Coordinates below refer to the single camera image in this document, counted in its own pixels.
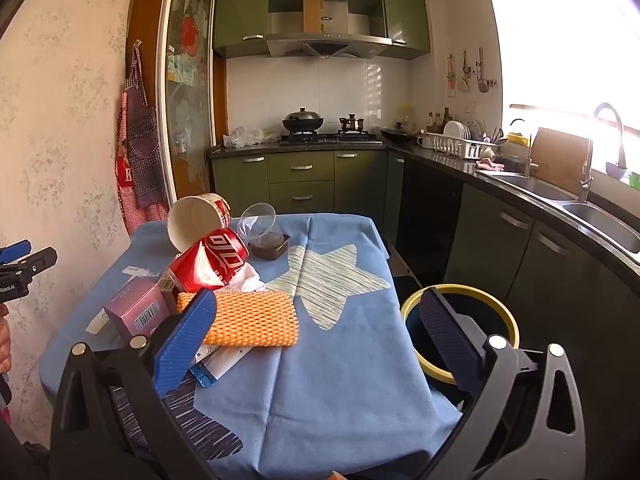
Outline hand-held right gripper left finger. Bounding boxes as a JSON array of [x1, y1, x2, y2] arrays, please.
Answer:
[[50, 287, 221, 480]]

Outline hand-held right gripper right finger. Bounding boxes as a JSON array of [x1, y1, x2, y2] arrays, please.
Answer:
[[419, 287, 586, 480]]

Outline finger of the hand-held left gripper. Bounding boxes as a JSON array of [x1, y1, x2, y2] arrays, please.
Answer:
[[17, 246, 58, 286], [0, 241, 32, 265]]

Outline white tube with blue cap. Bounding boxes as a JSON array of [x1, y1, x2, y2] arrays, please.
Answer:
[[189, 342, 251, 388]]

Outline teal bin with yellow rim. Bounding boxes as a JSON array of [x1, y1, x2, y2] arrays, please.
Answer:
[[400, 284, 521, 386]]

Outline pink cardboard box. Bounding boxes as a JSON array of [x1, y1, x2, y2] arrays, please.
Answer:
[[103, 277, 173, 340]]

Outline small carton box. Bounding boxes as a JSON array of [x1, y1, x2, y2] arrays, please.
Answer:
[[159, 269, 187, 295]]

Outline orange foam net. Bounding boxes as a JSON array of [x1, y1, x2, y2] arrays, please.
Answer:
[[176, 288, 299, 348]]

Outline white tissue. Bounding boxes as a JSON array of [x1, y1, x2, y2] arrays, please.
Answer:
[[220, 262, 266, 293]]

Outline crushed red soda can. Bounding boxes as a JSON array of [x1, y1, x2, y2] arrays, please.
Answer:
[[169, 227, 251, 295]]

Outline paper noodle bowl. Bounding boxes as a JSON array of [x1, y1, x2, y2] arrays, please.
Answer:
[[166, 192, 232, 253]]

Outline dark brown plastic container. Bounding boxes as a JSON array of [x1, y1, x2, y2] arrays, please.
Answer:
[[247, 233, 292, 261]]

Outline clear plastic cup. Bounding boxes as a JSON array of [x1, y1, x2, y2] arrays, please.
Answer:
[[237, 203, 279, 246]]

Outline person's left hand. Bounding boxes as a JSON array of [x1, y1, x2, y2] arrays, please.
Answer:
[[0, 305, 13, 376]]

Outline red checkered apron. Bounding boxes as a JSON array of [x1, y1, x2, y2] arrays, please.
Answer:
[[115, 90, 168, 238]]

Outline blue star print tablecloth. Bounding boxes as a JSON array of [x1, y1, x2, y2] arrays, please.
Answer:
[[39, 212, 463, 480]]

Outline purple checkered apron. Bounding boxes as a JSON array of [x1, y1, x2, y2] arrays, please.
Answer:
[[125, 42, 168, 208]]

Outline black kitchen countertop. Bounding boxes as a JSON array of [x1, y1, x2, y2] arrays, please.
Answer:
[[210, 137, 640, 283]]

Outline steel double sink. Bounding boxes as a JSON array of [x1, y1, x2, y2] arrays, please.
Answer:
[[475, 170, 640, 256]]

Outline white dish rack with plates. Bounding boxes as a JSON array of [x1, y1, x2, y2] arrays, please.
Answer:
[[425, 121, 498, 160]]

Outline green lower cabinets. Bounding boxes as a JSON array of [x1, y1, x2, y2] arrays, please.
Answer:
[[212, 150, 640, 356]]

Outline green cabinets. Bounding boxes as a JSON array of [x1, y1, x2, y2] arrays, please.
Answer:
[[212, 0, 432, 61], [212, 150, 640, 356]]

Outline black open wok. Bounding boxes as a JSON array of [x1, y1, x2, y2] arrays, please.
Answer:
[[380, 122, 426, 143]]

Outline wooden cutting board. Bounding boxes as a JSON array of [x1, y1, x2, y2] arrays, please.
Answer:
[[531, 127, 593, 196]]

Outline clear plastic bag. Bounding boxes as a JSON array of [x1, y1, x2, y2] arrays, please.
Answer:
[[223, 126, 266, 149]]

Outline condiment bottles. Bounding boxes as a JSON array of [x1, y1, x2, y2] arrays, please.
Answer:
[[427, 107, 453, 133]]

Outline tall steel faucet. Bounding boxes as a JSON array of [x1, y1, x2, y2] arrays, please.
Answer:
[[577, 102, 627, 203]]

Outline gas stove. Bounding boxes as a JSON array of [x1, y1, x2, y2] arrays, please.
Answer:
[[280, 131, 383, 146]]

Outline black wok with lid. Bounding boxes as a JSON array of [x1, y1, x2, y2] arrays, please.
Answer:
[[282, 107, 325, 135]]

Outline steel range hood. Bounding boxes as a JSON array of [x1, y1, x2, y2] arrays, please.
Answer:
[[266, 32, 392, 59]]

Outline green upper cabinets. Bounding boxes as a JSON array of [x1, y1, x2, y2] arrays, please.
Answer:
[[212, 0, 432, 61]]

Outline bright window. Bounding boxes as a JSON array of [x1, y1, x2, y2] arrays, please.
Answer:
[[484, 0, 640, 138]]

